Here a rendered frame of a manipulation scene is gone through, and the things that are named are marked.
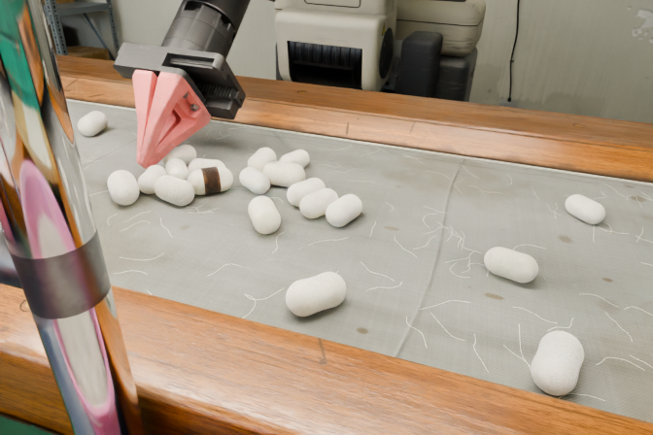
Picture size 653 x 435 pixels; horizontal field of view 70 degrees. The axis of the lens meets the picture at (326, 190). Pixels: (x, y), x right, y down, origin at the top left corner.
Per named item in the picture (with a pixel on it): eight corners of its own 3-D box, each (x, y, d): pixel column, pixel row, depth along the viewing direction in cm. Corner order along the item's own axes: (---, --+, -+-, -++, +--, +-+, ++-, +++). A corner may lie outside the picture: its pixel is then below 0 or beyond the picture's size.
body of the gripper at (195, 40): (214, 72, 38) (244, 2, 40) (111, 57, 40) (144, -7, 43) (241, 114, 44) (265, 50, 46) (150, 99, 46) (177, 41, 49)
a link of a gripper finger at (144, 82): (173, 157, 35) (216, 57, 38) (95, 143, 37) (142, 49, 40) (209, 191, 41) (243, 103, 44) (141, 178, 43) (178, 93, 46)
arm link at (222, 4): (261, 1, 48) (213, -3, 50) (240, -55, 42) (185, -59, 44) (240, 54, 46) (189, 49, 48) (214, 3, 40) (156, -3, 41)
